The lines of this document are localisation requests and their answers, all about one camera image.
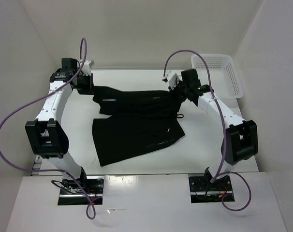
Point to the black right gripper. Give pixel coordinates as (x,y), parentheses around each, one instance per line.
(174,92)

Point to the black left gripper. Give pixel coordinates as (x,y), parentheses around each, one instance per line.
(90,89)

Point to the black sport shorts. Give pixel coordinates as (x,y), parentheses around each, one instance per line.
(137,123)

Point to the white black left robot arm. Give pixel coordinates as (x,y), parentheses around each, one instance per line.
(45,133)

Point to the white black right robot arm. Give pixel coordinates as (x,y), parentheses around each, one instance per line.
(240,137)

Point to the white perforated plastic basket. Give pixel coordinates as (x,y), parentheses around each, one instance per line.
(224,77)

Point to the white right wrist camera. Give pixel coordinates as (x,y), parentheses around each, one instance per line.
(171,78)

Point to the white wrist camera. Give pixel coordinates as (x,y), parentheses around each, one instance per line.
(171,78)
(86,68)

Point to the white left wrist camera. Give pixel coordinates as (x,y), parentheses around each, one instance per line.
(86,68)

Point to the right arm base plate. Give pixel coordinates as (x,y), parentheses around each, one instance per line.
(202,192)

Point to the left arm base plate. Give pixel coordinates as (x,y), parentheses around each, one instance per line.
(71,194)

